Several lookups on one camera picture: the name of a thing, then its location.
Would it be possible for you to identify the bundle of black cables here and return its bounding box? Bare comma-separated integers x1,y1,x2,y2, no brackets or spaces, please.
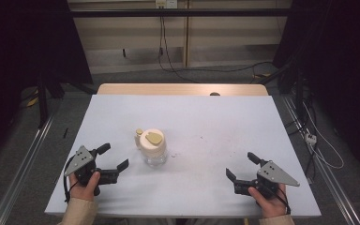
285,92,320,177

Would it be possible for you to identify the person's left hand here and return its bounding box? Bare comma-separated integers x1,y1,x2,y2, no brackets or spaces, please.
68,171,102,203

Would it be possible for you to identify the black curtain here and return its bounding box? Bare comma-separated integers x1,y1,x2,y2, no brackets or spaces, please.
0,0,94,176
272,0,360,182

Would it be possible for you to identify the white table cover board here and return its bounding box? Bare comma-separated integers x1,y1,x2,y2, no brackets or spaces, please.
44,94,323,218

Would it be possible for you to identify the black floor cable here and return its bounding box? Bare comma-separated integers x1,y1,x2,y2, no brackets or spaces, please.
168,61,275,75

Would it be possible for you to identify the black metal stand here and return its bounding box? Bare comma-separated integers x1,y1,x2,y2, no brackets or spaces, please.
37,73,50,129

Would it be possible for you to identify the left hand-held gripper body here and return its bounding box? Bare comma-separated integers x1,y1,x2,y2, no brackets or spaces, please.
64,144,119,197

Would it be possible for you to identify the aluminium floor rail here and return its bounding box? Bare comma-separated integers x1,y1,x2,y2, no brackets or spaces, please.
281,94,360,225
0,114,56,225

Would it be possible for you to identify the white wall socket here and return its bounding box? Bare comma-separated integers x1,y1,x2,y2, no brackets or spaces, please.
155,0,179,9

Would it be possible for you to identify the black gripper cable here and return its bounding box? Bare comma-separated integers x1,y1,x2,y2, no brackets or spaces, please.
62,155,80,204
257,179,293,216

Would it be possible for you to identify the wooden table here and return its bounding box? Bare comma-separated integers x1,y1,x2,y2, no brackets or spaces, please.
96,82,269,97

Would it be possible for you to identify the white cable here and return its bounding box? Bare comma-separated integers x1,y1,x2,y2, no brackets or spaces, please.
302,101,345,171

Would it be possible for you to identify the black hanging cable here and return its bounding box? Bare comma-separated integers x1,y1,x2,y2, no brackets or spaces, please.
157,15,201,84

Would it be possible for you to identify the black horizontal bar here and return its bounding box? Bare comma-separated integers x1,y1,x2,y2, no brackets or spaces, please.
69,7,293,19

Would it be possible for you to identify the person's right hand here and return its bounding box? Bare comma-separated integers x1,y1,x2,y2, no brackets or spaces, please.
247,184,292,219

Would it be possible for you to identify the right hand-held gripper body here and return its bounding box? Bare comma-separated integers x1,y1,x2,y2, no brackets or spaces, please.
232,159,301,200

